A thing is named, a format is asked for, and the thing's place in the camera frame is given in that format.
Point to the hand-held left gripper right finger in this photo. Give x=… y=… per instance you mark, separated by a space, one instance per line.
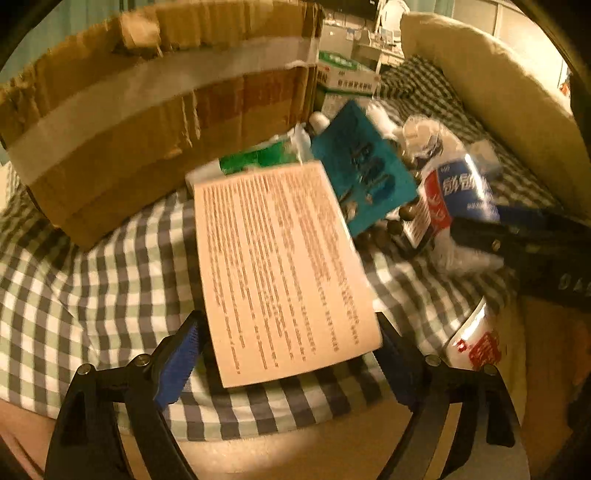
x=398 y=364

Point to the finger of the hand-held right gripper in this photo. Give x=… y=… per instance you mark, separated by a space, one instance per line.
x=480 y=237
x=531 y=216

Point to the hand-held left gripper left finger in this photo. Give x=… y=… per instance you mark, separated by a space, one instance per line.
x=178 y=357

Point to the blue red white packet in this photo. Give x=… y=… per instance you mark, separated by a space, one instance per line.
x=455 y=189

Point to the beige printed medicine box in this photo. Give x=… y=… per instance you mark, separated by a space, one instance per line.
x=281 y=272

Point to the brown cardboard box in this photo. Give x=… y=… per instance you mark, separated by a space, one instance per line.
x=138 y=138

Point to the clear plastic bag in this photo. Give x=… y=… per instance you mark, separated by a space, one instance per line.
x=427 y=134

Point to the cream pillow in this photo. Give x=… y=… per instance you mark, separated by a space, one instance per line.
x=498 y=87

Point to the teal packet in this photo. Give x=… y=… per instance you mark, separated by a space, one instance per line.
x=364 y=170

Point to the small white bottle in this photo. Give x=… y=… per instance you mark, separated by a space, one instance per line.
x=318 y=123

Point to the green white medicine box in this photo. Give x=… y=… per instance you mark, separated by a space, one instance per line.
x=344 y=74

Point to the green white packet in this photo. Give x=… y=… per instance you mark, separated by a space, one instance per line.
x=258 y=159

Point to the white dressing table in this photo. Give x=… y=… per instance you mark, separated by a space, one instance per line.
x=374 y=46

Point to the black television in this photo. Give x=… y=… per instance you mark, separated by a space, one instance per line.
x=346 y=8

